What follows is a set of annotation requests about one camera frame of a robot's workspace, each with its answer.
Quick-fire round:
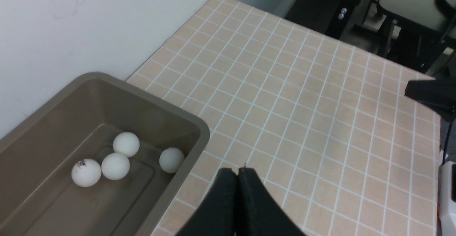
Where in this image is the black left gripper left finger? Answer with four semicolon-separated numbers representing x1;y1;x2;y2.
176;168;238;236

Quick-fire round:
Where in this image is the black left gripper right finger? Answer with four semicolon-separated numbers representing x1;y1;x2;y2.
235;167;306;236

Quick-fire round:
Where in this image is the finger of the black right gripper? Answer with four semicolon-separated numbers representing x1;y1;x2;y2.
404;78;456;122

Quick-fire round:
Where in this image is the white ball logo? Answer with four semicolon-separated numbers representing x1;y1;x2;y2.
159;147;185;173

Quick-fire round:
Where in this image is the white ball with logo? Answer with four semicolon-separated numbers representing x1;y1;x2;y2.
71;159;102;187

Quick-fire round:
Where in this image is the dark background table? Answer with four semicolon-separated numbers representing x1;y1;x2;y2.
377;0;455;73

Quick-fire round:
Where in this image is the white box at edge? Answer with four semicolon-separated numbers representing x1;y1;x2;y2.
438;161;456;236

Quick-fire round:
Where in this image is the peach checkered tablecloth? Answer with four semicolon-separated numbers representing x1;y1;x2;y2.
128;0;441;236

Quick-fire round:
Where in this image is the olive green plastic bin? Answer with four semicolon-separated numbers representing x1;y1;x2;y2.
0;72;210;236

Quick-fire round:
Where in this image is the black table frame leg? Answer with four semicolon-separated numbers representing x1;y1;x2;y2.
325;0;361;39

